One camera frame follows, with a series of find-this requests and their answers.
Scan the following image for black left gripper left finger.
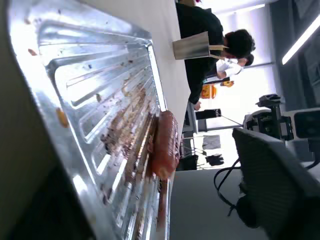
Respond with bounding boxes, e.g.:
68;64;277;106
4;163;97;240

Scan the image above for brown grilled sausage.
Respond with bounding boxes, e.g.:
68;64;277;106
149;109;181;181

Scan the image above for silver metal baking tray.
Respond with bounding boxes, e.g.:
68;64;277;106
7;0;174;240

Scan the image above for black storage crate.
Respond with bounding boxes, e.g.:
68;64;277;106
177;137;200;172

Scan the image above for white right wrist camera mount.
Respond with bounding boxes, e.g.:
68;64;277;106
282;107;320;141

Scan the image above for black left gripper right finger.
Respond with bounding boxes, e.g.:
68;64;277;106
231;127;320;240

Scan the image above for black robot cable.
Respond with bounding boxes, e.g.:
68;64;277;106
213;158;243;218

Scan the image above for long ceiling light strip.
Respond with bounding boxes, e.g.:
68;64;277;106
281;14;320;66

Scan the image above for person in black top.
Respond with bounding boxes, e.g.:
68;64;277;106
174;0;256;111

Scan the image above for black box with white print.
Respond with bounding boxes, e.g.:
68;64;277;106
195;107;223;121

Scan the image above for yellow red package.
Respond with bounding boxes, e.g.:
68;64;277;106
199;83;217;100

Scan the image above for person in white shirt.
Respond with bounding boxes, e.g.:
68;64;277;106
216;53;255;81

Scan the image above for grey paper bag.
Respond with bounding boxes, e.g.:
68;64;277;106
171;31;230;61

